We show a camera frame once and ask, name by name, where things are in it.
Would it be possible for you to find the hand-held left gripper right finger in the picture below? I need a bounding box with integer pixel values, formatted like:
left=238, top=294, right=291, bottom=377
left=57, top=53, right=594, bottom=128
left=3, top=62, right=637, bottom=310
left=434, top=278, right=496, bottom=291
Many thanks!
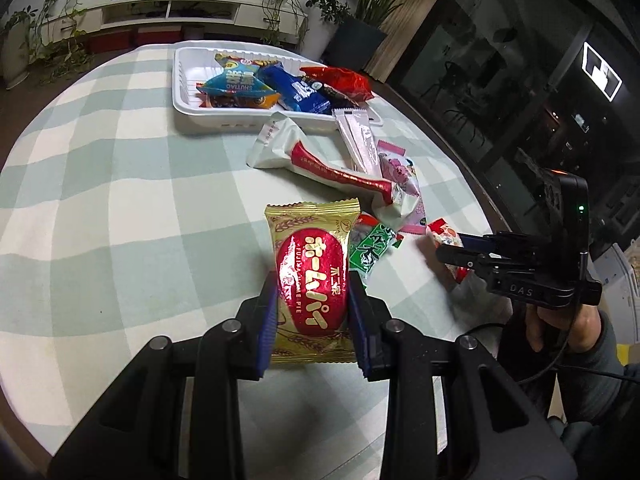
left=348, top=270, right=578, bottom=480

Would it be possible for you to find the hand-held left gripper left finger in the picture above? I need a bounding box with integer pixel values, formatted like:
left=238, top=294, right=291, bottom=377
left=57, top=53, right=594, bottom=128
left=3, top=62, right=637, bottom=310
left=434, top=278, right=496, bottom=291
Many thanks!
left=47, top=270, right=279, bottom=480

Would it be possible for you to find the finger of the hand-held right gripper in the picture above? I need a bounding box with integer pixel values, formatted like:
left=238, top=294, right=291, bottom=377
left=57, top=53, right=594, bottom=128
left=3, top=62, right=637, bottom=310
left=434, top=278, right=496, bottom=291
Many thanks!
left=434, top=244, right=490, bottom=275
left=456, top=232, right=502, bottom=255

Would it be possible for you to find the white red fruit candy packet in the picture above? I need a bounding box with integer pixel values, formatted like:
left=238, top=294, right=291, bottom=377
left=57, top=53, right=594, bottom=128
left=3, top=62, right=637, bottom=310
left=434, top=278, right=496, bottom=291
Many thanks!
left=424, top=217, right=472, bottom=287

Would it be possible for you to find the gold and red pie packet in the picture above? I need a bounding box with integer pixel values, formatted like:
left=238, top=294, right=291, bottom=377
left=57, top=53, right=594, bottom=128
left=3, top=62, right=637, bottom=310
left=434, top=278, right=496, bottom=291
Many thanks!
left=263, top=197, right=362, bottom=369

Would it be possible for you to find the red snack packet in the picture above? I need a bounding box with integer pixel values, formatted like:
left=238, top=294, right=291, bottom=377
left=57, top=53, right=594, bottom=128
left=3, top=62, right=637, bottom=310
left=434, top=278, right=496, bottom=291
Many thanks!
left=299, top=65, right=376, bottom=104

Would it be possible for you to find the blue cake packet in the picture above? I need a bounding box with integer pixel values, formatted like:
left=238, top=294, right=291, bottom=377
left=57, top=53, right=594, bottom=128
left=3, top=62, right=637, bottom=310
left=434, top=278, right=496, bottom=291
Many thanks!
left=257, top=62, right=334, bottom=116

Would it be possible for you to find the blue yellow snack packet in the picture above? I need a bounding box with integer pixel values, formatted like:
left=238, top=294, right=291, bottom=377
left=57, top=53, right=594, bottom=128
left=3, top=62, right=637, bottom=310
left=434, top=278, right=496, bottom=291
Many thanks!
left=196, top=66, right=284, bottom=110

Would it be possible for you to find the white plastic tray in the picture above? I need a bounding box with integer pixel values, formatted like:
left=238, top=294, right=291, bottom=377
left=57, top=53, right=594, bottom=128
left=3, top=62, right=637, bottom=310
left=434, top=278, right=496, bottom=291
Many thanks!
left=171, top=47, right=385, bottom=133

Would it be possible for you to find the yellow orange snack packet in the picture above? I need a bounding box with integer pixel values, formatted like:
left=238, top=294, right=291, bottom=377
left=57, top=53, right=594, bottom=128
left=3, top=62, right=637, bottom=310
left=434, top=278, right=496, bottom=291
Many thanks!
left=214, top=52, right=287, bottom=75

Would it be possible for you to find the person's right forearm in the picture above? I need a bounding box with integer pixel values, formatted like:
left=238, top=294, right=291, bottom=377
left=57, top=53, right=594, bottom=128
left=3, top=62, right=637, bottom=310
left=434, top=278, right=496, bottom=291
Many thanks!
left=547, top=310, right=640, bottom=428

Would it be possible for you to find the person's right hand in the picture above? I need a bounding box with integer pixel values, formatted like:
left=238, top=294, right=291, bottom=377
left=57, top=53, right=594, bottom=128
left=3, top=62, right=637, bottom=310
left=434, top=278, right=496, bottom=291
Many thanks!
left=525, top=302, right=607, bottom=357

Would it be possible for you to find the green snack packet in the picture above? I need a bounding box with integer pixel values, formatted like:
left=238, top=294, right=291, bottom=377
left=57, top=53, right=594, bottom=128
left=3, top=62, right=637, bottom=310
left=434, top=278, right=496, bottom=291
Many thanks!
left=349, top=212, right=406, bottom=279

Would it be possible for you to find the pink cartoon snack packet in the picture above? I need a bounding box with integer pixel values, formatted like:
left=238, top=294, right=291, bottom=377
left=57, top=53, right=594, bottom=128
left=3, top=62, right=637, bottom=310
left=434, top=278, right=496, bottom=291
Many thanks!
left=375, top=140, right=430, bottom=237

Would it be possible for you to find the white stick sachet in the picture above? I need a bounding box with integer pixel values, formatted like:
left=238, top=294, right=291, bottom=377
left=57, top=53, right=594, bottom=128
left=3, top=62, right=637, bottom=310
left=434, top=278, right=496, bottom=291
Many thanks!
left=333, top=108, right=381, bottom=177

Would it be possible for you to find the white and red cone wrapper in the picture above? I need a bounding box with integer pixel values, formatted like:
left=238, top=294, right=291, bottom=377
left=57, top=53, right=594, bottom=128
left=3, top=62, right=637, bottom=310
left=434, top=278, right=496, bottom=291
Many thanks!
left=246, top=112, right=427, bottom=222

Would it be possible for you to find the glass sliding door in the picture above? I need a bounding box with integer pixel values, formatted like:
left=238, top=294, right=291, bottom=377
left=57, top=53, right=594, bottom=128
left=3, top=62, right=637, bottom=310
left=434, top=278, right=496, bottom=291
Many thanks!
left=389, top=0, right=640, bottom=262

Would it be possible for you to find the green white checked tablecloth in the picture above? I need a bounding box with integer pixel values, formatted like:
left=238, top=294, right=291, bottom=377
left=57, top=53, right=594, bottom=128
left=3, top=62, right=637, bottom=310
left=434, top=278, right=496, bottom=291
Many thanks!
left=0, top=42, right=516, bottom=461

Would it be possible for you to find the tall plant in dark pot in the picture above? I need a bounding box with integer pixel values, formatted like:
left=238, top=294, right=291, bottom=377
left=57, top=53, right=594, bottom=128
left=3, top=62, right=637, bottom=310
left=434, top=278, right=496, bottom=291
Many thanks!
left=325, top=0, right=458, bottom=73

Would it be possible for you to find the beige curtain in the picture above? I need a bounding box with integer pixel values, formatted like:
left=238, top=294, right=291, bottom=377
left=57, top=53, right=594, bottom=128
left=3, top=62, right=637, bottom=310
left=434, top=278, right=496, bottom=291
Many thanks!
left=362, top=0, right=465, bottom=84

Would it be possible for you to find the bushy plant in white pot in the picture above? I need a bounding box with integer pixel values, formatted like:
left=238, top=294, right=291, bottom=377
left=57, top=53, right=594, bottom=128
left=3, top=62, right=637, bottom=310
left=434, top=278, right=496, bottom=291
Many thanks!
left=304, top=0, right=352, bottom=59

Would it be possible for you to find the red storage box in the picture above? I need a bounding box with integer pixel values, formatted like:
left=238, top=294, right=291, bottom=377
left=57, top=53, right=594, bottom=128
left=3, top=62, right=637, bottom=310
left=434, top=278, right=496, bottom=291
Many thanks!
left=89, top=30, right=133, bottom=54
left=137, top=25, right=182, bottom=47

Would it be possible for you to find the white television cabinet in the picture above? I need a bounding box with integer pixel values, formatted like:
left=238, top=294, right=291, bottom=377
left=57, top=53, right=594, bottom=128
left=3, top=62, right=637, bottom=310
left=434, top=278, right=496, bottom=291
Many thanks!
left=42, top=0, right=312, bottom=32

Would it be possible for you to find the small plant in grey pot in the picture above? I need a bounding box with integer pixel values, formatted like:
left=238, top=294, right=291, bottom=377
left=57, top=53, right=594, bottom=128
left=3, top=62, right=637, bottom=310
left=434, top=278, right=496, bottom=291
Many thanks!
left=0, top=6, right=40, bottom=90

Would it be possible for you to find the trailing pothos plant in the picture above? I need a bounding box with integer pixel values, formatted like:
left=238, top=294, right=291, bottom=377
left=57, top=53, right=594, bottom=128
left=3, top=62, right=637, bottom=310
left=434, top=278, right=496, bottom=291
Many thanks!
left=29, top=0, right=97, bottom=75

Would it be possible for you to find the black cable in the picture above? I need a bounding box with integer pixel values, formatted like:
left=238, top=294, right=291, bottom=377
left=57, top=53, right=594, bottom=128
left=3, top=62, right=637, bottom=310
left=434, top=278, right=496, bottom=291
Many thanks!
left=462, top=321, right=640, bottom=387

